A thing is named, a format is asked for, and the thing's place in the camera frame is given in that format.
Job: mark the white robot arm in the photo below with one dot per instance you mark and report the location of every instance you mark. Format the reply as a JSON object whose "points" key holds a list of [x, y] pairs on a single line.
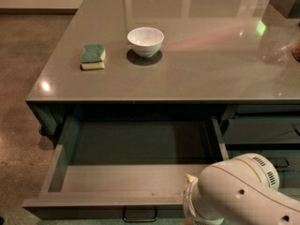
{"points": [[242, 190]]}

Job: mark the grey drawer cabinet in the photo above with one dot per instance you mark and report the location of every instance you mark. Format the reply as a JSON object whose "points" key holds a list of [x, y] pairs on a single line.
{"points": [[207, 64]]}

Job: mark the white ceramic bowl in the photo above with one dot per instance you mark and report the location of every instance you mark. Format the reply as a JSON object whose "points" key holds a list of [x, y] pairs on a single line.
{"points": [[145, 41]]}

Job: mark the green and yellow sponge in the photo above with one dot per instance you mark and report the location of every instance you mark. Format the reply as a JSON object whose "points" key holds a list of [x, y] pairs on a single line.
{"points": [[93, 57]]}

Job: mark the clear glass jar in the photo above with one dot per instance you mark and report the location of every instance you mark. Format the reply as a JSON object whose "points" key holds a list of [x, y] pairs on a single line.
{"points": [[279, 50]]}

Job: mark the dark box on counter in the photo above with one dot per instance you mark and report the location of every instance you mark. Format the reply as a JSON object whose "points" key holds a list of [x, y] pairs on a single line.
{"points": [[289, 9]]}

